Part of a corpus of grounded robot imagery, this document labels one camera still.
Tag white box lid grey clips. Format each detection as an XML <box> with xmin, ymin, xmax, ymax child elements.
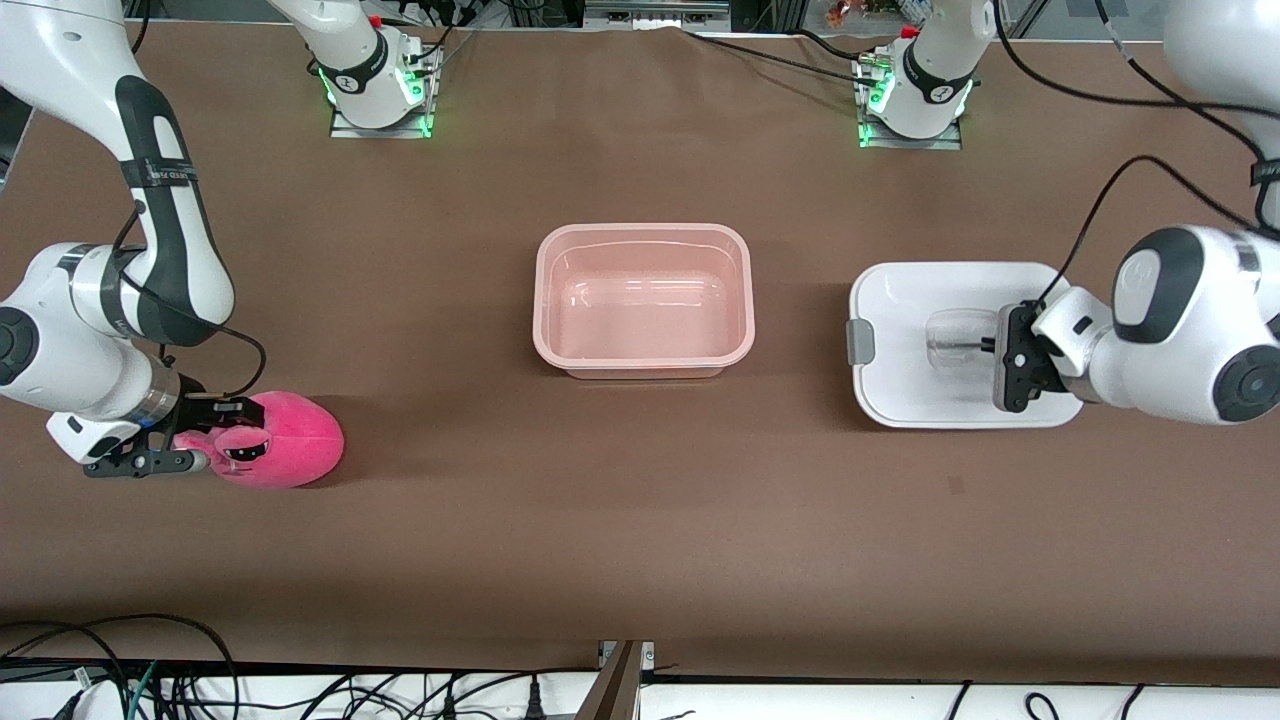
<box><xmin>848</xmin><ymin>262</ymin><xmax>1086</xmax><ymax>429</ymax></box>

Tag pink plush toy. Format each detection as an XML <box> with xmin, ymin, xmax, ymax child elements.
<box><xmin>172</xmin><ymin>392</ymin><xmax>345</xmax><ymax>489</ymax></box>

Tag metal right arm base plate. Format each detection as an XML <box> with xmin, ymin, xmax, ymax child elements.
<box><xmin>330</xmin><ymin>45</ymin><xmax>437</xmax><ymax>139</ymax></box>

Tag colourful packaged items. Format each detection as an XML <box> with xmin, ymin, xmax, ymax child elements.
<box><xmin>825</xmin><ymin>0</ymin><xmax>936</xmax><ymax>27</ymax></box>

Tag grey base supply cable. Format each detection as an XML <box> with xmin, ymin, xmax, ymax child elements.
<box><xmin>420</xmin><ymin>25</ymin><xmax>483</xmax><ymax>79</ymax></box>

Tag pink plastic box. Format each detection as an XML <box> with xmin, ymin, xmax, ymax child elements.
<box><xmin>533</xmin><ymin>223</ymin><xmax>755</xmax><ymax>379</ymax></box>

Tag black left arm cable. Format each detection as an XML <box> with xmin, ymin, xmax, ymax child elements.
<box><xmin>995</xmin><ymin>0</ymin><xmax>1276</xmax><ymax>306</ymax></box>

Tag green cable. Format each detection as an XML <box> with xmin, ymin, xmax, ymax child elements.
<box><xmin>122</xmin><ymin>662</ymin><xmax>161</xmax><ymax>720</ymax></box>

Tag aluminium frame profile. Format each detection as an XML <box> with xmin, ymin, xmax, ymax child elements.
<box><xmin>575</xmin><ymin>640</ymin><xmax>656</xmax><ymax>720</ymax></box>

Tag long black looping cable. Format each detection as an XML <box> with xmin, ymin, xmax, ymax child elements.
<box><xmin>0</xmin><ymin>613</ymin><xmax>241</xmax><ymax>720</ymax></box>

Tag black base supply cable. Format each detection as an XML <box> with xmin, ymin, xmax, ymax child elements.
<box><xmin>685</xmin><ymin>28</ymin><xmax>883</xmax><ymax>89</ymax></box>

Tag grey metal equipment box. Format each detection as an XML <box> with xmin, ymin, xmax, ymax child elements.
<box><xmin>585</xmin><ymin>0</ymin><xmax>731</xmax><ymax>31</ymax></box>

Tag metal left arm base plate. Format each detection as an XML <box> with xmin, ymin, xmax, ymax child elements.
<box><xmin>857</xmin><ymin>58</ymin><xmax>963</xmax><ymax>151</ymax></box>

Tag brown table cover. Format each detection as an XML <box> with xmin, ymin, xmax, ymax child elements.
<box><xmin>0</xmin><ymin>20</ymin><xmax>1280</xmax><ymax>691</ymax></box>

